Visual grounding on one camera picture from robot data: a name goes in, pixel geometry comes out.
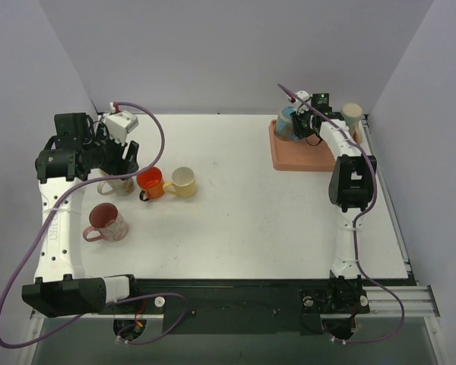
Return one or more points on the blue-bottom cartoon mug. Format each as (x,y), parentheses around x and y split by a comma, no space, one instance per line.
(284,129)

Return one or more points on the pink plastic tray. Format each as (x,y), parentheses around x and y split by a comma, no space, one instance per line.
(300,156)

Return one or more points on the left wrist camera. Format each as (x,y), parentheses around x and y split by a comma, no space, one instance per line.
(120,125)

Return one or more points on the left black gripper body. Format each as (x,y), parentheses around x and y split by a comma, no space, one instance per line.
(118,161)

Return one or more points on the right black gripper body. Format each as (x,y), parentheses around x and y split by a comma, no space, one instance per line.
(300,124)

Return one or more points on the aluminium rail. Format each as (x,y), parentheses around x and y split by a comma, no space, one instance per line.
(397,299)

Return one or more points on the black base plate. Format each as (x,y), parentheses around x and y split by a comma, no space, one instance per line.
(248,306)

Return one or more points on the pink cartoon mug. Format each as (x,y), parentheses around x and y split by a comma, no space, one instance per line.
(106,223)

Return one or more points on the cream floral mug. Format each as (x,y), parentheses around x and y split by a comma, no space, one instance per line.
(120,187)

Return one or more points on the yellow mug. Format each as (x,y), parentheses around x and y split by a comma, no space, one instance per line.
(183,183)

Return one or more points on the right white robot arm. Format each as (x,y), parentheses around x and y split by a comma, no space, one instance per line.
(352,185)

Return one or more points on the orange mug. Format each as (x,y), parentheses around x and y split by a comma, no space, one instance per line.
(151,184)

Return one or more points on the cream green mug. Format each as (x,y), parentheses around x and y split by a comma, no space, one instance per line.
(352,114)

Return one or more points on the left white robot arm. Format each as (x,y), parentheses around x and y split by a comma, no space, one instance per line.
(79,146)

